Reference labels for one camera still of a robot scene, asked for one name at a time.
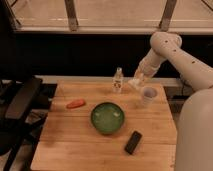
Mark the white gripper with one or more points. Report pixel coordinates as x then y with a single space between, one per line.
140 75

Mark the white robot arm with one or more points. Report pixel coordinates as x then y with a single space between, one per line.
194 147

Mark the clear plastic bottle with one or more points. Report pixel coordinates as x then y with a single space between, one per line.
118 80

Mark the green bowl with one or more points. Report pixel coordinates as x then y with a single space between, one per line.
107 118

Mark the black phone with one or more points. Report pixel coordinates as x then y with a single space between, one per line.
133 142

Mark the orange carrot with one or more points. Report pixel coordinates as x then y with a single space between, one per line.
75 104

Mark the wooden cutting board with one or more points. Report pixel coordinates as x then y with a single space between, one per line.
91 128

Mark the black office chair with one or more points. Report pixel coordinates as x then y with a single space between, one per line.
13 126

